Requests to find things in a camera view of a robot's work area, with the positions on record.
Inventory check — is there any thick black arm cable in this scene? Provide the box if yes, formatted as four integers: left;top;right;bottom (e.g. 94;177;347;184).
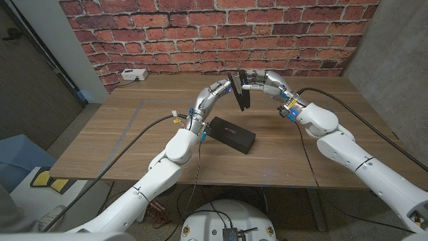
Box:
41;114;188;232
296;87;428;173

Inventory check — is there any black stapler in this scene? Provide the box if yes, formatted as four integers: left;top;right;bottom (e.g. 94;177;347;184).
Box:
227;69;251;112

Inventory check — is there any person's grey trouser leg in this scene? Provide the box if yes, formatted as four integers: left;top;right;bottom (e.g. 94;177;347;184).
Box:
0;185;38;234

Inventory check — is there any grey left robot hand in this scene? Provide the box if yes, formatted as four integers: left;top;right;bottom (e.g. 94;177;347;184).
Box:
187;78;234;135

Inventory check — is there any white sneaker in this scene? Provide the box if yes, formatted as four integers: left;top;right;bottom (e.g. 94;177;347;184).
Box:
38;204;67;232

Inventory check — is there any black door handle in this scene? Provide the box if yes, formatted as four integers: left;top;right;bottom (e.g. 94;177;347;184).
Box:
1;27;23;42

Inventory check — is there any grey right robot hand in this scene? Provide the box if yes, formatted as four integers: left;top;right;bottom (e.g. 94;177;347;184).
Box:
241;69;310;118

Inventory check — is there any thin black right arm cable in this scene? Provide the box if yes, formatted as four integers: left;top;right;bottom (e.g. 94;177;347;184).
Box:
294;122;415;234

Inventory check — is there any blue upholstered seat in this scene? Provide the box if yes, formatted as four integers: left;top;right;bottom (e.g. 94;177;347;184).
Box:
0;134;58;193

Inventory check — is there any black floor cable loop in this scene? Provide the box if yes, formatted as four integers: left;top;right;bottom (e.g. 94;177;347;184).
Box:
176;184;235;230

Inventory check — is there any white power strip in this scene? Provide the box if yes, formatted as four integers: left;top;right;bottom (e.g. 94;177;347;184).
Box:
120;68;149;82

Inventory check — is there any orange wire bundle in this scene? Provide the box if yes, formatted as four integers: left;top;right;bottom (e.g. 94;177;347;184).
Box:
146;200;170;227

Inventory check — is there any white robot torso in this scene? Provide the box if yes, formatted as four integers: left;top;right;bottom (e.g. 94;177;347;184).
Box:
180;199;278;241

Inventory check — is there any black rectangular box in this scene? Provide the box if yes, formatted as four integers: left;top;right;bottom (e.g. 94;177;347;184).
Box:
205;116;257;155

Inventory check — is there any grey torso electronics module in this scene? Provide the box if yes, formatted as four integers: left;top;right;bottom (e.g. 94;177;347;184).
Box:
222;227;248;241

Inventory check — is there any black power strip cord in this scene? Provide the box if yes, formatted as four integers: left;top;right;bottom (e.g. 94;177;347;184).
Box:
115;78;138;88

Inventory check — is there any metal table leg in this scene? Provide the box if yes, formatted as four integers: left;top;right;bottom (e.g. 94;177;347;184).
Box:
306;189;328;232
136;207;150;224

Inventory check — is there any dark grey door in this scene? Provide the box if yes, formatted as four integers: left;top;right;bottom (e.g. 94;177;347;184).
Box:
0;6;84;151

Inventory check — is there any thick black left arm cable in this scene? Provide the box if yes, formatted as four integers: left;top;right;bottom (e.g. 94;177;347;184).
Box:
41;114;188;232

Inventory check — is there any red brick printed backdrop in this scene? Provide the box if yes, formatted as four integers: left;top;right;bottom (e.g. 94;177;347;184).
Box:
58;0;382;93

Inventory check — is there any white floor board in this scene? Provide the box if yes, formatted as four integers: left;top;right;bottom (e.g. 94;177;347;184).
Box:
9;166;111;232

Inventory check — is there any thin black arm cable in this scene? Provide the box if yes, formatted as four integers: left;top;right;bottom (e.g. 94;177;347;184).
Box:
294;122;415;234
163;140;203;241

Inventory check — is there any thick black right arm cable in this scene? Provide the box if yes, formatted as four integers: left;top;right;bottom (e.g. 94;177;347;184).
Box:
296;87;428;173

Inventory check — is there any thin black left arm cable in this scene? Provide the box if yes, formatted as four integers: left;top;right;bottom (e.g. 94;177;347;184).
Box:
163;140;203;241

